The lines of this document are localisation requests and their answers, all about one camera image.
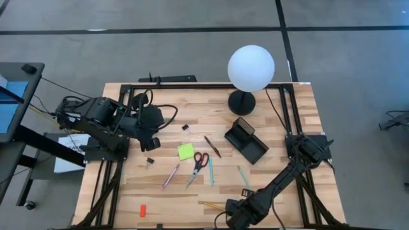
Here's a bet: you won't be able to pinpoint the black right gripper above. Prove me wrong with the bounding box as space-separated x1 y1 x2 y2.
225 198 257 230

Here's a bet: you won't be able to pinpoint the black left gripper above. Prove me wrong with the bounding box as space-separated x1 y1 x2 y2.
137 104 166 152

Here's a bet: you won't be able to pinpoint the yellow pencil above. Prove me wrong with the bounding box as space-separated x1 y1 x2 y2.
200 201 226 212

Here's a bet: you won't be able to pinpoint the green sticky note pad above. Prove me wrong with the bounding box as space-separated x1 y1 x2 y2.
177 142 196 161

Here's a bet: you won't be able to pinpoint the mint green striped pencil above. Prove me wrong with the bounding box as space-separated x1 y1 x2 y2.
236 165 252 190

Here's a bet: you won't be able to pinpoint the pink pen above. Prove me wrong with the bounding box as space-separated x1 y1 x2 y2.
162 163 181 190

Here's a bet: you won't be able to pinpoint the teal pen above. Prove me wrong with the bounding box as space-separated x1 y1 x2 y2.
208 157 215 187

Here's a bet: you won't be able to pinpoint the red-handled scissors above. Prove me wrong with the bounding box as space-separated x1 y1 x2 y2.
185 151 210 189

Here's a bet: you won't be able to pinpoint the brown pen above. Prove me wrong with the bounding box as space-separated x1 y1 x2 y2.
203 135 222 159

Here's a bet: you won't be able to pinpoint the black mesh desk organizer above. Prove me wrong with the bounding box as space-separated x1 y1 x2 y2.
224 116 270 165

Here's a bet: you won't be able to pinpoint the black router box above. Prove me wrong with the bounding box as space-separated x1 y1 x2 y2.
138 72 198 83

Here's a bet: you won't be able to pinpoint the white paper sheet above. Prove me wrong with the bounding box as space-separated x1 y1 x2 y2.
53 133 92 174

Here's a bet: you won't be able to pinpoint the white globe table lamp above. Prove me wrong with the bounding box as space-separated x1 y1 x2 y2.
227 44 275 116

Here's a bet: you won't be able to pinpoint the grey side desk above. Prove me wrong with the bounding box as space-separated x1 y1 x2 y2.
0 62 86 207

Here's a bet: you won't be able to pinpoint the blue-screen monitor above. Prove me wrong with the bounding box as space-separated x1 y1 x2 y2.
0 75 29 135

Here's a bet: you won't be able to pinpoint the black computer mouse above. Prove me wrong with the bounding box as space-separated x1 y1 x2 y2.
21 63 38 75

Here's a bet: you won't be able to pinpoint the black floor equipment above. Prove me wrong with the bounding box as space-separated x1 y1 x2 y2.
378 110 409 132

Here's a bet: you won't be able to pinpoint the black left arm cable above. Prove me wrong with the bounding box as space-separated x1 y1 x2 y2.
137 88 179 132

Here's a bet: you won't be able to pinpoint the black aluminium table frame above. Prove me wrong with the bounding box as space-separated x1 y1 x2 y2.
75 82 348 230

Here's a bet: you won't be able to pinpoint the black floor cable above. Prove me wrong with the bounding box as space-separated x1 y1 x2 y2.
31 76 93 118

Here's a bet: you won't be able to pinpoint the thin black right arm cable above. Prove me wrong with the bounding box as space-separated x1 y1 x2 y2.
265 88 288 132

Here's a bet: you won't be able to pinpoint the yellow floor cable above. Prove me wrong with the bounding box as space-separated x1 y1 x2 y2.
27 104 81 134

